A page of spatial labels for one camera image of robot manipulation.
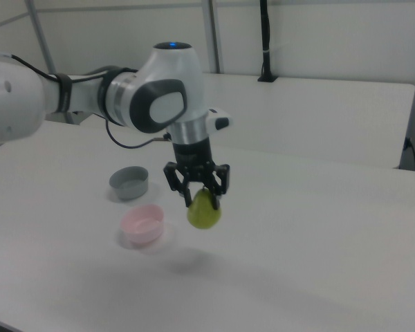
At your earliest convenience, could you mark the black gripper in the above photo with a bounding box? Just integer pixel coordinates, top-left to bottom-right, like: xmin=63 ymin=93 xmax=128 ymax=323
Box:
xmin=163 ymin=135 xmax=231 ymax=212

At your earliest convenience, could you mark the green pear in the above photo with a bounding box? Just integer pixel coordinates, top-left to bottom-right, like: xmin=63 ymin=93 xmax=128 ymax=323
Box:
xmin=187 ymin=189 xmax=223 ymax=230

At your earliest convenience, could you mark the grey bowl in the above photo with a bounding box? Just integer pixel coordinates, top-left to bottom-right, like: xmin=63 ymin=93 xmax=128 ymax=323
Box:
xmin=109 ymin=165 xmax=150 ymax=201

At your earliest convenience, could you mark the pink bowl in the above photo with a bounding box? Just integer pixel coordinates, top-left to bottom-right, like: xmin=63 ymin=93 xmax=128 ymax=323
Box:
xmin=120 ymin=203 xmax=165 ymax=245

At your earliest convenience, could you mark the white side table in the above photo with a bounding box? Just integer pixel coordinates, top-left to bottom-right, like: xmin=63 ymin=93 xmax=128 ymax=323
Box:
xmin=79 ymin=71 xmax=415 ymax=170

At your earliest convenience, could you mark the black pole with base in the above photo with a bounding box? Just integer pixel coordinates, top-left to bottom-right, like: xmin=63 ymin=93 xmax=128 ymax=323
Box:
xmin=257 ymin=0 xmax=278 ymax=84

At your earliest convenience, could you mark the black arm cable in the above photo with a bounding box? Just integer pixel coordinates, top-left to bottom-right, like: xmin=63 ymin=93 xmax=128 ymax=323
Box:
xmin=6 ymin=53 xmax=171 ymax=150

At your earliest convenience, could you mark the black wall cable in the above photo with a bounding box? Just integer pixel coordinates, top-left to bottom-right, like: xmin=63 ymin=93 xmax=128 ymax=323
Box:
xmin=402 ymin=137 xmax=415 ymax=172

